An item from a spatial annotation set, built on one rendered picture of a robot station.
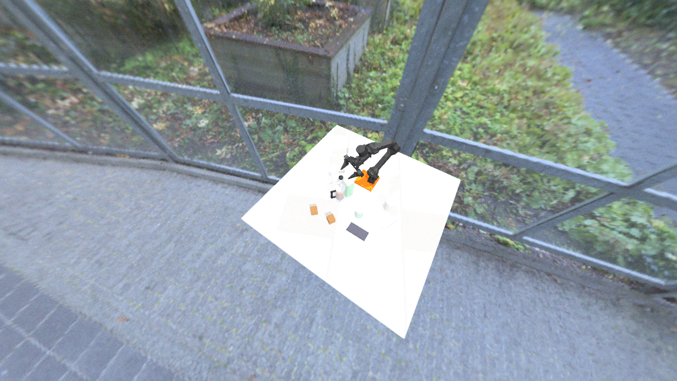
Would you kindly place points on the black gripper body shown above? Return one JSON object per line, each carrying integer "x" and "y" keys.
{"x": 358, "y": 171}

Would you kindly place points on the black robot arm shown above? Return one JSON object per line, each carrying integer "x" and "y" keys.
{"x": 367, "y": 150}

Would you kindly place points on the dark grey flat bar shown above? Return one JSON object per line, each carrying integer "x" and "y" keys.
{"x": 357, "y": 231}

